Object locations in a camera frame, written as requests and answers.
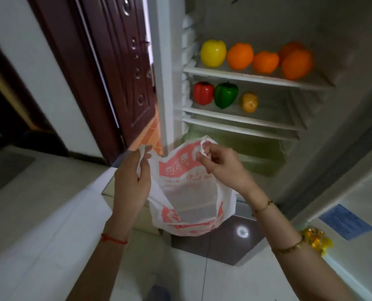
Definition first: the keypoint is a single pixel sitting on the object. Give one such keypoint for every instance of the person's right thumb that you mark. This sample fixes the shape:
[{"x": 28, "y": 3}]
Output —
[{"x": 206, "y": 148}]

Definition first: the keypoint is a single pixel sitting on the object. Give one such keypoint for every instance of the person's left hand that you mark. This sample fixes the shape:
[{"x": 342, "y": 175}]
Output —
[{"x": 129, "y": 188}]

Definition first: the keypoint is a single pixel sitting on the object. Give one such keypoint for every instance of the white red-printed plastic bag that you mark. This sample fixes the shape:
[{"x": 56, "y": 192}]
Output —
[{"x": 186, "y": 197}]

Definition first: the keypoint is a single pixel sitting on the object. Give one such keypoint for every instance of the person's right hand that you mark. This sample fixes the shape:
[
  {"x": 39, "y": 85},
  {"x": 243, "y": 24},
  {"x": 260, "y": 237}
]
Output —
[{"x": 230, "y": 172}]

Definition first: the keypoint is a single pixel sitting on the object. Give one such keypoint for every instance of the person's right forearm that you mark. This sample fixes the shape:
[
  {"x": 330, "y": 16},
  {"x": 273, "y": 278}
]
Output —
[{"x": 295, "y": 257}]

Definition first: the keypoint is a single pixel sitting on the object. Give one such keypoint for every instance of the person's left forearm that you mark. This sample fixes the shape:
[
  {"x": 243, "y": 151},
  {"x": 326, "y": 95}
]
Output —
[{"x": 101, "y": 266}]

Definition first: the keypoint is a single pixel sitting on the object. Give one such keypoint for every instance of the white refrigerator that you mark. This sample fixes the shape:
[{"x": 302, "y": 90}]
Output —
[{"x": 267, "y": 34}]

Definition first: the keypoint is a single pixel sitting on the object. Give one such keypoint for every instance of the yellow bell pepper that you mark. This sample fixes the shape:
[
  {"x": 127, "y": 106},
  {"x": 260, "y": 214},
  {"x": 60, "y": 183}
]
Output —
[{"x": 213, "y": 53}]

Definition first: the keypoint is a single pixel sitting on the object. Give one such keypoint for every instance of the person's blue shoe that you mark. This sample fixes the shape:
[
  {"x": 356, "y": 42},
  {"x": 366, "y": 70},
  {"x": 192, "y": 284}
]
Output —
[{"x": 159, "y": 294}]

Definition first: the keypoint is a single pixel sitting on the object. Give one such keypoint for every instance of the white refrigerator door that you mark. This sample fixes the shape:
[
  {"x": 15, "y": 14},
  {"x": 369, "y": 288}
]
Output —
[{"x": 358, "y": 184}]

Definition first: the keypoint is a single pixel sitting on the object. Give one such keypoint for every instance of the small yellow-orange fruit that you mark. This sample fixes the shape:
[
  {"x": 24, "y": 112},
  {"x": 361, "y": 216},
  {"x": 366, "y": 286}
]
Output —
[{"x": 249, "y": 102}]

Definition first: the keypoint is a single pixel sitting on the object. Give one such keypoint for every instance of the white-edged glass refrigerator shelf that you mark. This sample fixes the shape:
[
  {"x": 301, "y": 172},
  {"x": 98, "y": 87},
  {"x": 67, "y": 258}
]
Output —
[
  {"x": 239, "y": 130},
  {"x": 242, "y": 117},
  {"x": 261, "y": 78}
]

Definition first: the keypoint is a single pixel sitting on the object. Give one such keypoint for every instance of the person's left fingers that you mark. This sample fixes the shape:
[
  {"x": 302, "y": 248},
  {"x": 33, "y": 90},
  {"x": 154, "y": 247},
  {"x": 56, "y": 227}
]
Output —
[{"x": 145, "y": 153}]

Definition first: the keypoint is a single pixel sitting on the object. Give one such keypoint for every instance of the brown wooden door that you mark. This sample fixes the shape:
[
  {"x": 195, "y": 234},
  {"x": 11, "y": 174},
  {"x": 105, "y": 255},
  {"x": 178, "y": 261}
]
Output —
[{"x": 110, "y": 65}]

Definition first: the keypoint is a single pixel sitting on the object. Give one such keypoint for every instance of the orange fruit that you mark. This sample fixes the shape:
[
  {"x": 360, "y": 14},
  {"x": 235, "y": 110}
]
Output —
[
  {"x": 290, "y": 47},
  {"x": 240, "y": 56},
  {"x": 297, "y": 64},
  {"x": 265, "y": 62}
]

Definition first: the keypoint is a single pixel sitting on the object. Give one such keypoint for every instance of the red bell pepper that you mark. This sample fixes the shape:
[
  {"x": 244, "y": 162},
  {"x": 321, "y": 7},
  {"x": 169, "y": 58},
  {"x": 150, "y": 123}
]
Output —
[{"x": 203, "y": 93}]

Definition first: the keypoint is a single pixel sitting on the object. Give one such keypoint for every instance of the blue paper note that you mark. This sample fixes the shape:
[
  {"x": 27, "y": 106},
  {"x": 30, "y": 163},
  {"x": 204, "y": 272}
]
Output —
[{"x": 346, "y": 221}]

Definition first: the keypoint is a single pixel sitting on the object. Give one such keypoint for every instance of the gold yellow ornament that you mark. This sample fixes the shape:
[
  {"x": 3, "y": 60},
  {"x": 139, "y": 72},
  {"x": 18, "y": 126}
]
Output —
[{"x": 317, "y": 240}]

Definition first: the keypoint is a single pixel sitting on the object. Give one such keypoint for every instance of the clear crisper drawer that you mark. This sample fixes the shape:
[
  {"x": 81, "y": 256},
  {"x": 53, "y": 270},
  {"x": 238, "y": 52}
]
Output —
[{"x": 255, "y": 150}]

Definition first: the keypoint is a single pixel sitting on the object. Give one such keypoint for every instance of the green bell pepper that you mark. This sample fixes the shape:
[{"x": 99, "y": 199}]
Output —
[{"x": 225, "y": 95}]

